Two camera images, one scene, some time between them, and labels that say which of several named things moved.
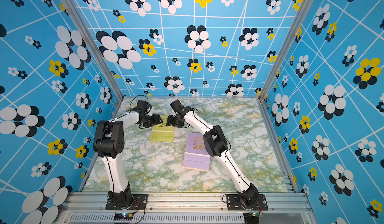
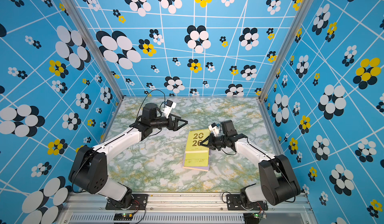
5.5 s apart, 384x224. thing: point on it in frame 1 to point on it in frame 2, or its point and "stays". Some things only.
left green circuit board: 123,216 stays
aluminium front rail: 187,208 stays
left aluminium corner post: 90,39 stays
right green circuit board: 252,218 stays
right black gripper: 169,122 to 213,147
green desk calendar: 162,133 to 196,155
